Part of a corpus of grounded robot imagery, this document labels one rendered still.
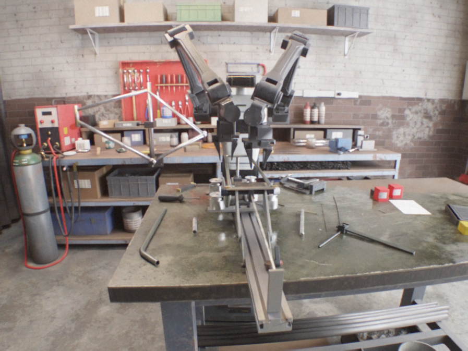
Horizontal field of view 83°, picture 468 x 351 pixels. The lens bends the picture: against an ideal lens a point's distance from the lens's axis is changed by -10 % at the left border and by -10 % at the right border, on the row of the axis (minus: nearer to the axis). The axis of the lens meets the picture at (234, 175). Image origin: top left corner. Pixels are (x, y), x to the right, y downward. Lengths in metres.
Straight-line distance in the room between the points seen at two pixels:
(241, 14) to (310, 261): 2.48
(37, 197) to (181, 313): 1.94
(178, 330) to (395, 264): 0.58
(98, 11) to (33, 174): 1.53
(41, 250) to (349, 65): 3.39
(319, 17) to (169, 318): 2.77
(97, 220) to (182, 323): 2.01
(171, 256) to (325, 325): 0.98
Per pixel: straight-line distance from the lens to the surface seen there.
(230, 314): 1.81
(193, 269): 0.72
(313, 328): 1.54
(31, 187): 2.54
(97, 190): 2.61
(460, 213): 1.23
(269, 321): 0.55
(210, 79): 1.06
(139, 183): 2.50
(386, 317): 1.71
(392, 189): 1.33
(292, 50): 1.16
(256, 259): 0.70
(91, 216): 2.74
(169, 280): 0.69
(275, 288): 0.53
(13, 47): 3.71
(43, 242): 2.70
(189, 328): 0.84
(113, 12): 3.01
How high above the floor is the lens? 1.27
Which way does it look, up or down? 15 degrees down
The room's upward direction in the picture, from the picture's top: straight up
